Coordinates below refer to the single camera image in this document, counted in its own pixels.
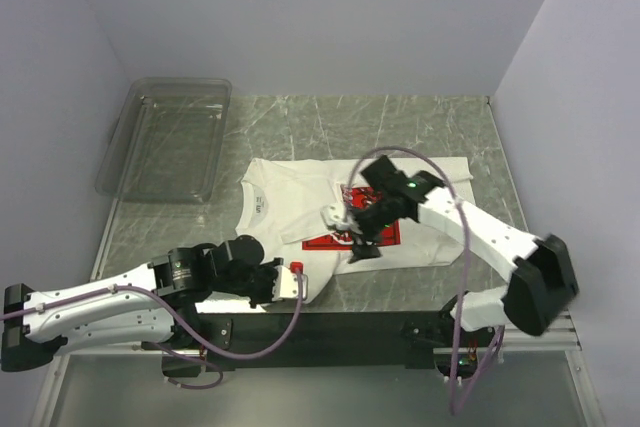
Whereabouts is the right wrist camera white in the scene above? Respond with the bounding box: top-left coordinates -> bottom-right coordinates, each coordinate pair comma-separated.
320,202 -> 356,232

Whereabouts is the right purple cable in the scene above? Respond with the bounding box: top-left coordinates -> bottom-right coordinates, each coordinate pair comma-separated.
342,146 -> 506,416

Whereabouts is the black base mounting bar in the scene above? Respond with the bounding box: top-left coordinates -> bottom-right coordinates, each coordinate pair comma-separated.
164,301 -> 454,371

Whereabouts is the white t-shirt red print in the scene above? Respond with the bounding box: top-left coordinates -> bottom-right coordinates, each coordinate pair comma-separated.
234,155 -> 475,306

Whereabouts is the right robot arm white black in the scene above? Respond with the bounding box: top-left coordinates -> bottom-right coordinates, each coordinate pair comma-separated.
343,155 -> 580,346

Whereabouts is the clear plastic bin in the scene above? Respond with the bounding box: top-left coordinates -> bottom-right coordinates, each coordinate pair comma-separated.
95,77 -> 232,204

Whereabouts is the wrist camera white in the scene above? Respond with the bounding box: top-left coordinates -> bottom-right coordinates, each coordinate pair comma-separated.
272,261 -> 308,302
320,202 -> 356,232

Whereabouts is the aluminium frame rail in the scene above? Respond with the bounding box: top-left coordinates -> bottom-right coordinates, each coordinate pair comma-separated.
28,93 -> 588,426

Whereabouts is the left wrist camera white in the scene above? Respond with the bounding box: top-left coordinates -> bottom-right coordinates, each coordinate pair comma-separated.
272,261 -> 308,302

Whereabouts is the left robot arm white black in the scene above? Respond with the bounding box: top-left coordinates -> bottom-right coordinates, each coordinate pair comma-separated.
1,236 -> 305,372

